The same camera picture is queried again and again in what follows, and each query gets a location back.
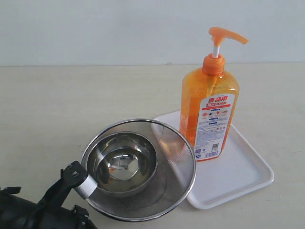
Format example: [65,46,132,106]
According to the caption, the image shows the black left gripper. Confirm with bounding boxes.
[23,178,96,229]

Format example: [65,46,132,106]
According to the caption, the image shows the orange pump soap bottle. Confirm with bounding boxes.
[179,27,248,162]

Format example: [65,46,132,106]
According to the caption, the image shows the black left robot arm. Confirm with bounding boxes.
[0,178,96,229]

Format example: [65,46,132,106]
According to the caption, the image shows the small stainless steel bowl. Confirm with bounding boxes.
[82,132,158,198]

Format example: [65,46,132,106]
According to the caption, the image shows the steel mesh colander basket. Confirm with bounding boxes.
[81,119,196,222]

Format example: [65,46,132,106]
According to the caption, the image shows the white rectangular plastic tray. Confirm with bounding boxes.
[152,110,275,210]

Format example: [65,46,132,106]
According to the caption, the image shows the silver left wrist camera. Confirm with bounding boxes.
[61,161,98,199]

